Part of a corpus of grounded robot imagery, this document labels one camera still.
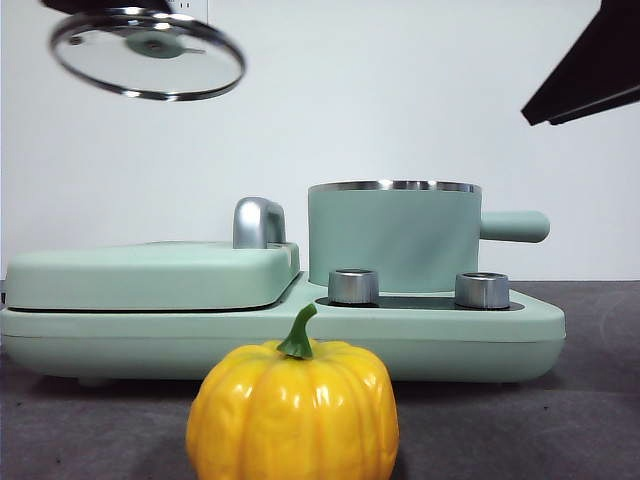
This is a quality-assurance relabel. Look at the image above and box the glass lid with green knob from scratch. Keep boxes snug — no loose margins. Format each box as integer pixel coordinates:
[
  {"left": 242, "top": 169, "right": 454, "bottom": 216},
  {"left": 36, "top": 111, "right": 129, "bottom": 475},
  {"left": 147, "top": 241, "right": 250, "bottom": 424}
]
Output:
[{"left": 49, "top": 7, "right": 247, "bottom": 103}]

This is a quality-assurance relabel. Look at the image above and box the yellow pumpkin with green stem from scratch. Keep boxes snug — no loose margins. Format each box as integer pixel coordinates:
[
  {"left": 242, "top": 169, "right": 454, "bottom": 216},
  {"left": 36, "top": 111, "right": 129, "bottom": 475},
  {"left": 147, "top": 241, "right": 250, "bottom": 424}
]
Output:
[{"left": 185, "top": 303, "right": 400, "bottom": 480}]

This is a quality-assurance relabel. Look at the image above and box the silver control knob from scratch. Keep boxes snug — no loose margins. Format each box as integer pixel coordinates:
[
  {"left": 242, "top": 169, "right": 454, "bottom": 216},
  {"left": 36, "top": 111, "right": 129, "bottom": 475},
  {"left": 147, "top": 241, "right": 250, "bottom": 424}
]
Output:
[
  {"left": 327, "top": 268, "right": 380, "bottom": 305},
  {"left": 453, "top": 272, "right": 510, "bottom": 309}
]

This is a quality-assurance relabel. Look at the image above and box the green griddle cover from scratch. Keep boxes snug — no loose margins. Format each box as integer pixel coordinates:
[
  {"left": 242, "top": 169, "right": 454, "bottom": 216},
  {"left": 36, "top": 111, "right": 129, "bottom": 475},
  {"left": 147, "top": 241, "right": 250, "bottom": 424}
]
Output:
[{"left": 3, "top": 241, "right": 301, "bottom": 310}]

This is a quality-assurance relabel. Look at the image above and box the green breakfast machine base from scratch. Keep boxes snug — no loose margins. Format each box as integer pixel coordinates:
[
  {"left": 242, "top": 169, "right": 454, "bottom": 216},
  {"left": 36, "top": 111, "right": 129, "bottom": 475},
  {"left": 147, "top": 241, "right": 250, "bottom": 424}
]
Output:
[{"left": 0, "top": 272, "right": 567, "bottom": 389}]

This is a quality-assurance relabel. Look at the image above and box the white wall socket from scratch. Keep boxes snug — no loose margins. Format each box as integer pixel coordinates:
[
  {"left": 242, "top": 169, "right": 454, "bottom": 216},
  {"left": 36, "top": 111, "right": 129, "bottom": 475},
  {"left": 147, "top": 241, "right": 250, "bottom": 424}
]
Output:
[{"left": 168, "top": 0, "right": 209, "bottom": 25}]

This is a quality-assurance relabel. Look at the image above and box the silver griddle cover handle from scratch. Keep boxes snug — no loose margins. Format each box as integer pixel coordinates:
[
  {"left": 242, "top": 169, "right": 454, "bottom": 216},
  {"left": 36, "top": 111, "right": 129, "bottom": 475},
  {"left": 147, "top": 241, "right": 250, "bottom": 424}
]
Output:
[{"left": 231, "top": 197, "right": 287, "bottom": 250}]

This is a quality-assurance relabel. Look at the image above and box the green pot with handle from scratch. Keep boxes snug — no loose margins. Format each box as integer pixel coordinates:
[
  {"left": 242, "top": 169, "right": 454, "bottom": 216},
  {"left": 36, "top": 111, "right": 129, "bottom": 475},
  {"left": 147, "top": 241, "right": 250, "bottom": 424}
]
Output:
[{"left": 307, "top": 179, "right": 551, "bottom": 294}]

